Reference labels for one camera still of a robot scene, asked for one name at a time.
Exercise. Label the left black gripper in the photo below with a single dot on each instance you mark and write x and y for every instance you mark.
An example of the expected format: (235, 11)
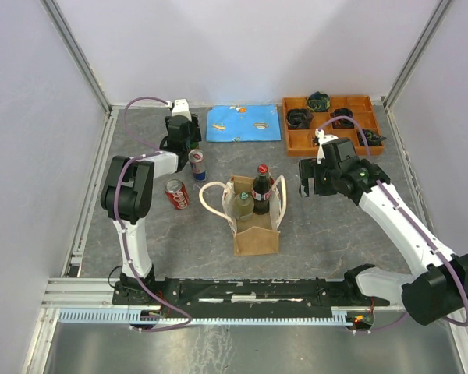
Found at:
(193, 125)

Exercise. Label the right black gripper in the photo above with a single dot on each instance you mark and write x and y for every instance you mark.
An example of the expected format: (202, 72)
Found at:
(310, 168)

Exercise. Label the glass cola bottle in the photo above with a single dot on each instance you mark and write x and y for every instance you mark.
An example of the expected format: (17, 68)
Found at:
(261, 190)

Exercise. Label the clear glass soda bottle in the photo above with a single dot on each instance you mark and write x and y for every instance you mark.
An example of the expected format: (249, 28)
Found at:
(243, 206)

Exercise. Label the watermelon print canvas bag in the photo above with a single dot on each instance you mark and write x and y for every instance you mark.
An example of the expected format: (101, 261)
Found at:
(260, 234)

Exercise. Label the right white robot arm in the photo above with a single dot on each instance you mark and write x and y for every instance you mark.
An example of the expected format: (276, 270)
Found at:
(437, 285)

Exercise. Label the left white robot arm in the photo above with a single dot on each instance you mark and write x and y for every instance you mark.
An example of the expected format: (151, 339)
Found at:
(127, 193)

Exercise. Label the blue silver energy drink can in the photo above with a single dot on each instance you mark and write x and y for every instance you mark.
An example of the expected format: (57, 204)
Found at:
(197, 164)

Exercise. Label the blue printed cloth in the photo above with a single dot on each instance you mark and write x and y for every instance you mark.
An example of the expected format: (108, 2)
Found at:
(243, 123)

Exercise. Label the rolled black sock left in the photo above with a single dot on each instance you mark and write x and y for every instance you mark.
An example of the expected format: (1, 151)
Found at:
(299, 119)

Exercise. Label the rolled black sock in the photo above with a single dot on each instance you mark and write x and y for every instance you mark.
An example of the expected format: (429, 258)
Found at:
(299, 119)
(344, 121)

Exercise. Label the red cola can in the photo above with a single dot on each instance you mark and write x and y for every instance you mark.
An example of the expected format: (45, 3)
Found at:
(176, 192)

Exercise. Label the rolled black sock middle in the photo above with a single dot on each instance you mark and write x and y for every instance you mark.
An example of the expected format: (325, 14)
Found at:
(344, 121)

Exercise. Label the orange compartment tray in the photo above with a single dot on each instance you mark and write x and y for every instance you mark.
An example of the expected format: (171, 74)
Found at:
(300, 142)

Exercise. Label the rolled dark sock right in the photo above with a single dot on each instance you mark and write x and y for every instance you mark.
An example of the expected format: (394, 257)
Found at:
(372, 138)

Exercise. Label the rolled dark sock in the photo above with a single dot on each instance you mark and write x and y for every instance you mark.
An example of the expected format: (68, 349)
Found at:
(372, 138)
(318, 102)

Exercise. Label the rolled dark sock top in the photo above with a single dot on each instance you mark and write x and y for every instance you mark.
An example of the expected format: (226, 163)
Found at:
(318, 102)

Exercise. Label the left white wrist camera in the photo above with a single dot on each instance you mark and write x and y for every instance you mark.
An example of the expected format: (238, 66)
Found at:
(180, 107)

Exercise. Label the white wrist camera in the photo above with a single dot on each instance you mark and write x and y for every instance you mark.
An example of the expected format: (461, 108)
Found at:
(180, 107)
(320, 139)

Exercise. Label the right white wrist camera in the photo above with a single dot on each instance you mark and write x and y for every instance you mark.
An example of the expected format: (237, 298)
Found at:
(320, 139)

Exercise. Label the right aluminium frame post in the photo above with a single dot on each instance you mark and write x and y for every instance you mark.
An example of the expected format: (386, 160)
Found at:
(436, 18)

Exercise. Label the aluminium frame post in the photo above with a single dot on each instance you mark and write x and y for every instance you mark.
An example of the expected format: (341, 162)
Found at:
(436, 18)
(60, 23)

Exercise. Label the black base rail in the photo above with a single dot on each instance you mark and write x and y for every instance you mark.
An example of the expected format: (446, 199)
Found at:
(200, 298)

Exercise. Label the left aluminium frame post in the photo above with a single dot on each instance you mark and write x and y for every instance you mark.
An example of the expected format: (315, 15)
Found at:
(60, 23)

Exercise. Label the light blue cable duct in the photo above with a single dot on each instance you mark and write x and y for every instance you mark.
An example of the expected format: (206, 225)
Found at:
(137, 317)

